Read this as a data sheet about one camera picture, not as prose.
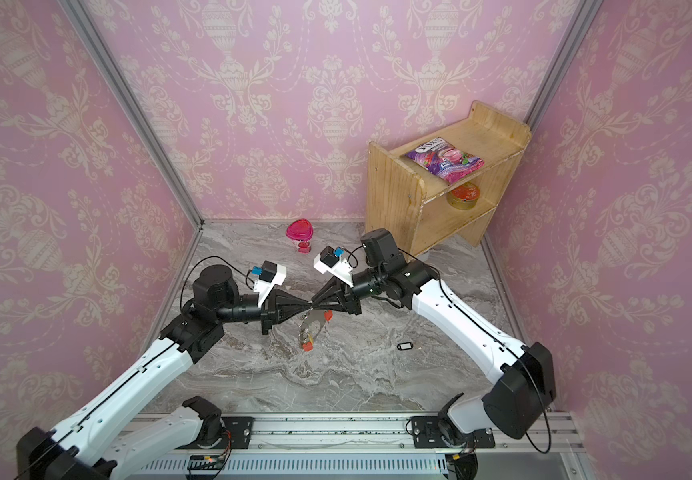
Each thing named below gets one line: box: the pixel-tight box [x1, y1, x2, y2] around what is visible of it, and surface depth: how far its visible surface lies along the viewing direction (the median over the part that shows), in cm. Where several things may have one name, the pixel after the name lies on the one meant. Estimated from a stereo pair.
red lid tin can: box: [446, 182, 480, 211], surface depth 97 cm
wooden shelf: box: [365, 100, 532, 259], surface depth 83 cm
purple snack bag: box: [405, 137, 485, 184], surface depth 74 cm
